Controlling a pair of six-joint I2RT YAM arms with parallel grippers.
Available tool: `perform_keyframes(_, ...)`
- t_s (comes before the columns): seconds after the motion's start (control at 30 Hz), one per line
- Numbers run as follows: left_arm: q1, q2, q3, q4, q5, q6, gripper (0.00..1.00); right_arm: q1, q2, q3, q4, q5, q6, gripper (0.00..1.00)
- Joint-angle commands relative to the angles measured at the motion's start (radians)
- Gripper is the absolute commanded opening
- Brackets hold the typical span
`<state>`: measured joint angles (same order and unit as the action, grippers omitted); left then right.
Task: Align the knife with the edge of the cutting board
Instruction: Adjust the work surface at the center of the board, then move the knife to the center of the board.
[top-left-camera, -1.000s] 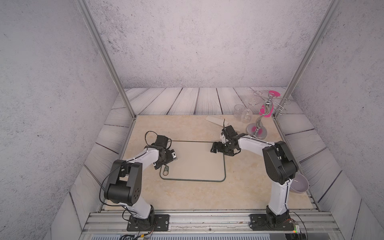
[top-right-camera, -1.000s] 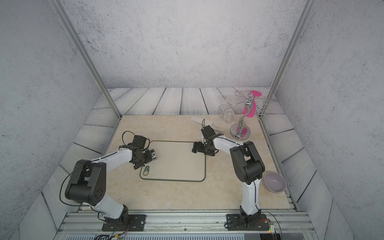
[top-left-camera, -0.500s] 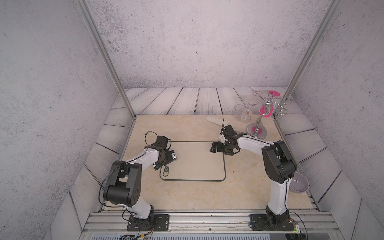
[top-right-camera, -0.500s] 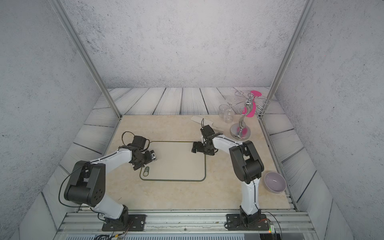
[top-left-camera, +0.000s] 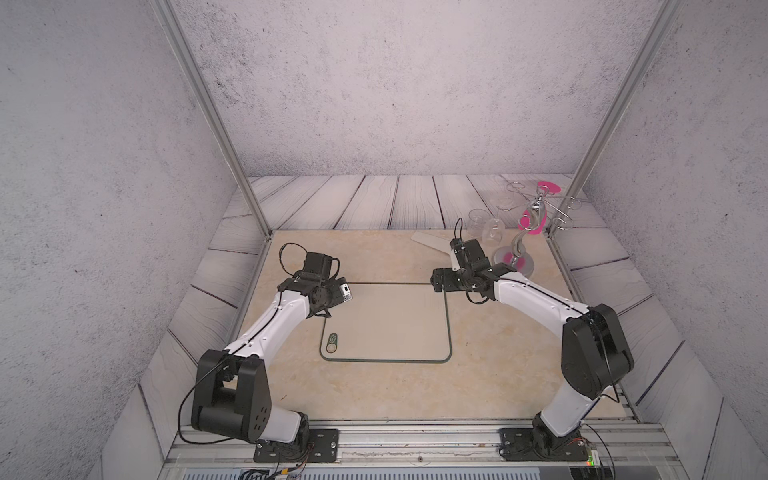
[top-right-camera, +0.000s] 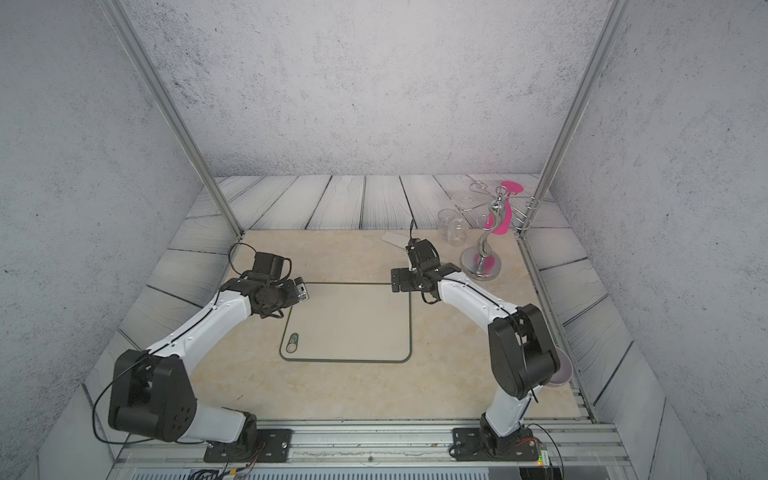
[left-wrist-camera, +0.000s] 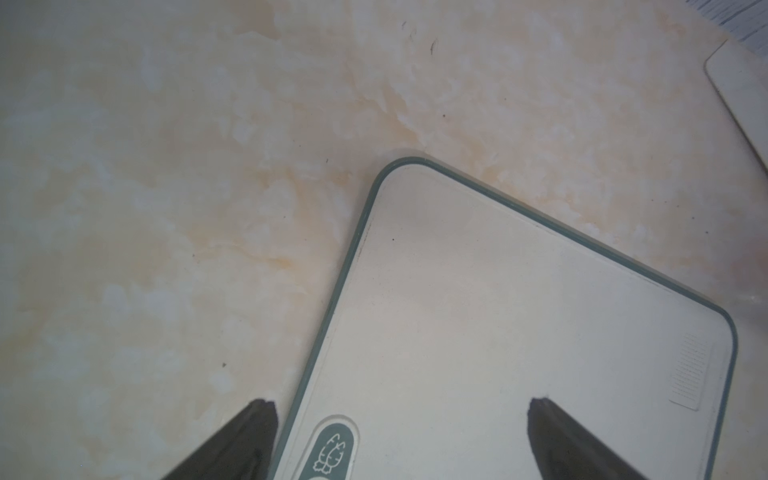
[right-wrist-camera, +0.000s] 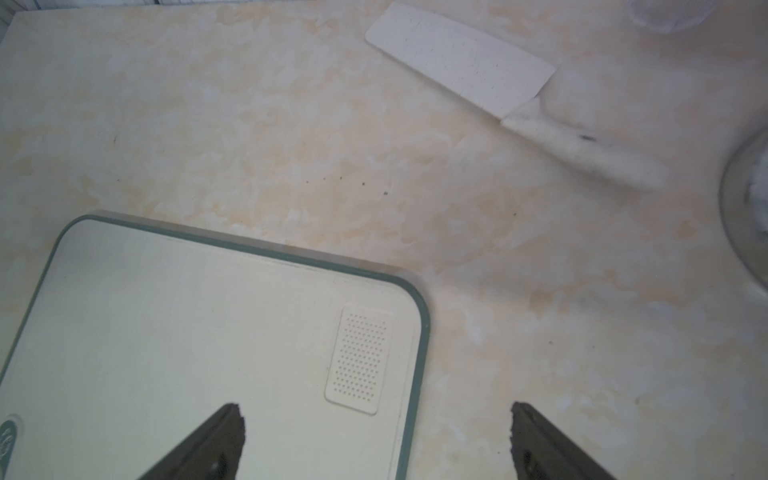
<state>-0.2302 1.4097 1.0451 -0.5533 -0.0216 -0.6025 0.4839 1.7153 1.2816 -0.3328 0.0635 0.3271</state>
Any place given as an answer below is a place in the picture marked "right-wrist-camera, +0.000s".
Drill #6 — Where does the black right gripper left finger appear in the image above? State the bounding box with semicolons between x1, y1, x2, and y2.
140;403;246;480

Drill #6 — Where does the clear drinking glass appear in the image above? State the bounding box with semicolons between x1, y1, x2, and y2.
626;0;721;34

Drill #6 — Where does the white green-rimmed cutting board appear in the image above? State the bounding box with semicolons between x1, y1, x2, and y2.
1;214;430;479

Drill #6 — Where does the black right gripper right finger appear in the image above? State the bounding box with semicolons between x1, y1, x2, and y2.
510;402;615;480

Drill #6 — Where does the white ceramic knife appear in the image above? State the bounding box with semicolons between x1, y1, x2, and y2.
365;2;666;190

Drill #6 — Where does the chrome pink glass holder stand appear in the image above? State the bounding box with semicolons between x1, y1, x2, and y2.
718;125;767;288

